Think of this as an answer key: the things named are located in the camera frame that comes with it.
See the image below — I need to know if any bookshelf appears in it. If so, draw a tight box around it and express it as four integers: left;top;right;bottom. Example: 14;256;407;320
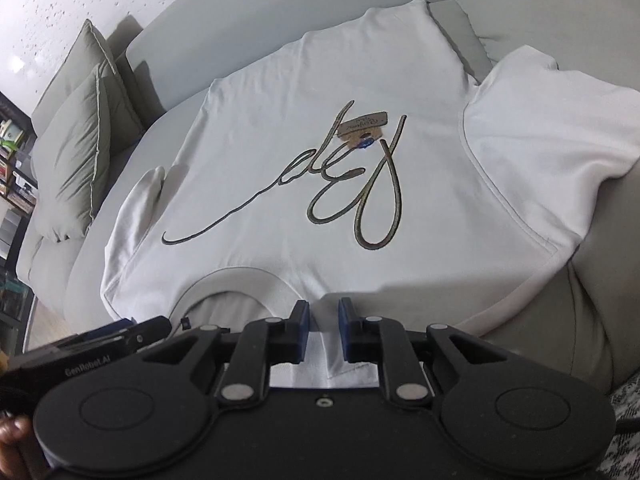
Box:
0;92;38;321

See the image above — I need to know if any white hoodie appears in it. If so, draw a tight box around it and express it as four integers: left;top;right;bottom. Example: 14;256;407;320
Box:
100;0;640;390

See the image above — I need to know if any grey sofa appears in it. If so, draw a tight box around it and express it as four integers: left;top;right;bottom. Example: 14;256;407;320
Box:
15;0;640;398

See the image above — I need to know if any grey throw pillow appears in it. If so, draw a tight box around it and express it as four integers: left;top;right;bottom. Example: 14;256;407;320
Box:
32;19;146;161
31;62;113;243

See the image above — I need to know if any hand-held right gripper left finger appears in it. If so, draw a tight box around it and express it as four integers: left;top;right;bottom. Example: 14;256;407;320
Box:
125;300;311;404

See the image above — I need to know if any brown paper hang tag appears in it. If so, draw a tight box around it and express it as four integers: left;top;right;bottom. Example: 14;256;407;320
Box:
336;110;390;152

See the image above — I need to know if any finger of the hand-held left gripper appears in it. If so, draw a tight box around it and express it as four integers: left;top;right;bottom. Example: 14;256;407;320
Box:
50;316;173;358

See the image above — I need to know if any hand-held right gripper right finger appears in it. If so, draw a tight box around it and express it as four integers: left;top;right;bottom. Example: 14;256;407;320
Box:
338;297;521;404

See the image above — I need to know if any person's left hand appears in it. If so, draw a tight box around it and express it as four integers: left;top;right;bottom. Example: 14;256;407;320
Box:
0;414;38;480

